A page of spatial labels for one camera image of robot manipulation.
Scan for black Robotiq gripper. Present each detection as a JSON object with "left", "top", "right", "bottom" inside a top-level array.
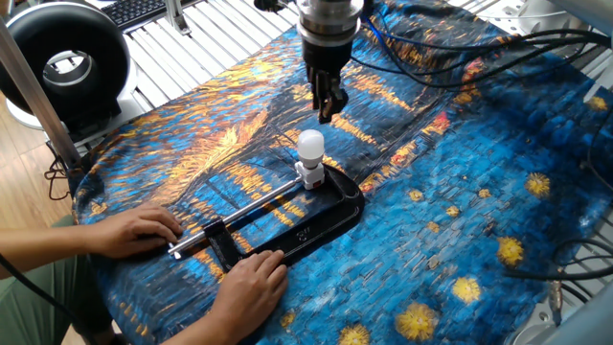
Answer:
[{"left": 301, "top": 37, "right": 354, "bottom": 126}]

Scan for white light bulb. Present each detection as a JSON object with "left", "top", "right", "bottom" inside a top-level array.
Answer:
[{"left": 296, "top": 128, "right": 327, "bottom": 170}]

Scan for black C-clamp with silver screw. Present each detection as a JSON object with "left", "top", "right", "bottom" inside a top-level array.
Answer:
[{"left": 166, "top": 162, "right": 367, "bottom": 273}]

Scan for person's left forearm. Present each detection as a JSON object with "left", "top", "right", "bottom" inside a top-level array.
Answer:
[{"left": 0, "top": 224, "right": 97, "bottom": 282}]

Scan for person's right forearm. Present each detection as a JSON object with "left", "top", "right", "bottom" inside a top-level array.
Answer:
[{"left": 160, "top": 310, "right": 229, "bottom": 345}]

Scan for person's right hand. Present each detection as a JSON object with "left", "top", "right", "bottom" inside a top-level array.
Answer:
[{"left": 209, "top": 248, "right": 289, "bottom": 334}]

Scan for person's left hand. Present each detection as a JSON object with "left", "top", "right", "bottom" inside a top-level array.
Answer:
[{"left": 83, "top": 202, "right": 184, "bottom": 261}]

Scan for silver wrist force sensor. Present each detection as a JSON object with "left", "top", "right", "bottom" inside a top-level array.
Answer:
[{"left": 295, "top": 0, "right": 366, "bottom": 49}]

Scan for white lamp socket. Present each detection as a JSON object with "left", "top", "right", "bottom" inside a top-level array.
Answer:
[{"left": 293, "top": 160, "right": 327, "bottom": 191}]

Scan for starry night painting cloth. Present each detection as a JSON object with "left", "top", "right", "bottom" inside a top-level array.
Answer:
[{"left": 71, "top": 0, "right": 613, "bottom": 345}]

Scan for white device base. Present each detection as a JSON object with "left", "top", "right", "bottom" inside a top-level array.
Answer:
[{"left": 4, "top": 57, "right": 141, "bottom": 145}]

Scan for black computer keyboard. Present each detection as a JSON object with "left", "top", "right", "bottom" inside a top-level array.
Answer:
[{"left": 100, "top": 0, "right": 205, "bottom": 31}]

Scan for green trousers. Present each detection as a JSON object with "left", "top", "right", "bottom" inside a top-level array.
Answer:
[{"left": 0, "top": 215, "right": 116, "bottom": 345}]

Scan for small aluminium bracket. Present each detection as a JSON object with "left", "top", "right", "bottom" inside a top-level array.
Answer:
[{"left": 164, "top": 0, "right": 193, "bottom": 36}]

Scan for black looped cable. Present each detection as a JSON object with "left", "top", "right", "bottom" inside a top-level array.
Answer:
[{"left": 43, "top": 141, "right": 73, "bottom": 202}]

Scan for aluminium frame post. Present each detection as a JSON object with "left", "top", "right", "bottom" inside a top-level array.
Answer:
[{"left": 0, "top": 18, "right": 83, "bottom": 169}]

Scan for black ring shaped device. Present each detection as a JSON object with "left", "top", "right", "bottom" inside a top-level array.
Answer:
[{"left": 0, "top": 2, "right": 133, "bottom": 133}]

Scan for black cable with metal plug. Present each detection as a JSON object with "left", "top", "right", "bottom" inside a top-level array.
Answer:
[{"left": 505, "top": 238, "right": 613, "bottom": 328}]

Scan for black hanging cable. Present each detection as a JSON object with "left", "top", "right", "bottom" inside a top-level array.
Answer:
[{"left": 0, "top": 252, "right": 100, "bottom": 345}]

